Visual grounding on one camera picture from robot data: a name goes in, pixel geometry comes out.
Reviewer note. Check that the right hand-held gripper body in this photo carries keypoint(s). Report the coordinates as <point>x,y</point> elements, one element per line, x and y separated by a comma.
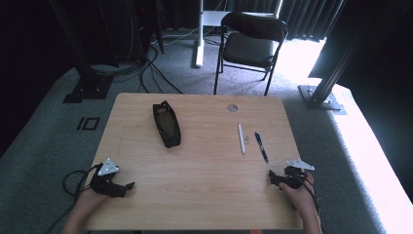
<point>294,175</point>

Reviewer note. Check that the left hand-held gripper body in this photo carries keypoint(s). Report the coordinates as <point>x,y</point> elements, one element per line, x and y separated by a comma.
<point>105,180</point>

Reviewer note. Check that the blue pen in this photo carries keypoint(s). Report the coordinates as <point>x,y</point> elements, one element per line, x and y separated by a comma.
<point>261,147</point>

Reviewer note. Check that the white pen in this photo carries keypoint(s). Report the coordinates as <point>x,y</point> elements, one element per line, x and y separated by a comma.
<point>241,138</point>

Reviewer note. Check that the black pencil case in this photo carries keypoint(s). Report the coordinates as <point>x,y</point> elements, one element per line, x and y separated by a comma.
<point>166,124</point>

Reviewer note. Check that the person's right hand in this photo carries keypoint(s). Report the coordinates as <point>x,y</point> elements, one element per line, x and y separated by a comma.
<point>300,195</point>

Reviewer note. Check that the person's left hand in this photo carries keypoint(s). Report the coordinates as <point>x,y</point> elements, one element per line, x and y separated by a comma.
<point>87,199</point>

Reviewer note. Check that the black metal stand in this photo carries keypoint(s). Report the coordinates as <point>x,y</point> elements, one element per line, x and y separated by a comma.
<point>86,74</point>
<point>324,91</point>

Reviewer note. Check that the black folding chair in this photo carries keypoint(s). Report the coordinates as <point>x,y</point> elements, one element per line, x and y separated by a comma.
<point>250,47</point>

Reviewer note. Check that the dark curtain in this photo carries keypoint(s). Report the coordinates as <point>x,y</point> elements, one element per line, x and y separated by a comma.
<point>305,18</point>

